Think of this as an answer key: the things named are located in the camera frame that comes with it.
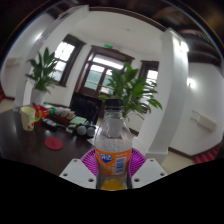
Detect clear orange-label drink bottle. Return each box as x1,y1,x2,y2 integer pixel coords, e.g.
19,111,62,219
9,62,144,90
94,98,133,192

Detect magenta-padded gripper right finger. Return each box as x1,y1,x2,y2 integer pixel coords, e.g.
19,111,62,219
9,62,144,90
127,148,168,190

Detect grey-headed microphone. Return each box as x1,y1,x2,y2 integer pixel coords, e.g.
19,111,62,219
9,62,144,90
85,125,97,138
76,124,88,136

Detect pale yellow cup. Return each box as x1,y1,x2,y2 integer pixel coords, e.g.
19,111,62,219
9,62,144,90
19,105,43,132

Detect white wall radiator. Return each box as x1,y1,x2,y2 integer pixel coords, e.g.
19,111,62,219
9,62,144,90
191,110,218,132

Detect green notepad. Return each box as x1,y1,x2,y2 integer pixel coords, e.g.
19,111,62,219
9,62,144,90
69,115,88,126

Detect green plant in white pot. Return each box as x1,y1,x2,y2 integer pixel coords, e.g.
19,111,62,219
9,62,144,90
25,47,61,106
98,62,163,122

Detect printed paper leaflets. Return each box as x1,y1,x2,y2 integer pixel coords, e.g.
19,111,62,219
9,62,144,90
87,136,98,146

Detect glowing wall lamp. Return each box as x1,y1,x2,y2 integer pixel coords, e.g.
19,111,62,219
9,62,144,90
186,77,197,89

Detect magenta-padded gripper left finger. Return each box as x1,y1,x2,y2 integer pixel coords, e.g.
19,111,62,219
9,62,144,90
59,148,100,190

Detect black chair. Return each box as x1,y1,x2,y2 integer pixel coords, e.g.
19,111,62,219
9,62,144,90
69,92,102,125

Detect dark wooden glazed double door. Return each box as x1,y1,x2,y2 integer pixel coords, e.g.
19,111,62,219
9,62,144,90
74,45,135,101

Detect red carpeted staircase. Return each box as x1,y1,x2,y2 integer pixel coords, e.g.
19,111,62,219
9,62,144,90
194,143,224,164

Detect flat round red coaster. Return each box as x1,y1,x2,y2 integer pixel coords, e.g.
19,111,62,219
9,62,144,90
44,137,64,151

